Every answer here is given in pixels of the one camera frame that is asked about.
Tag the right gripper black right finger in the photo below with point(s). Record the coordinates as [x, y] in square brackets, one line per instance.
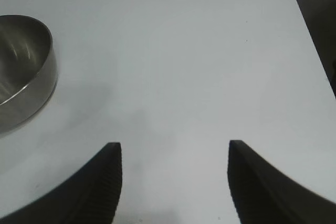
[262, 195]

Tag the stainless steel mixing bowl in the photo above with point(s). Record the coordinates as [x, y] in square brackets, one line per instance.
[23, 58]

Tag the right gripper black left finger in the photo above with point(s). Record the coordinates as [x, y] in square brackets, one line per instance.
[86, 197]

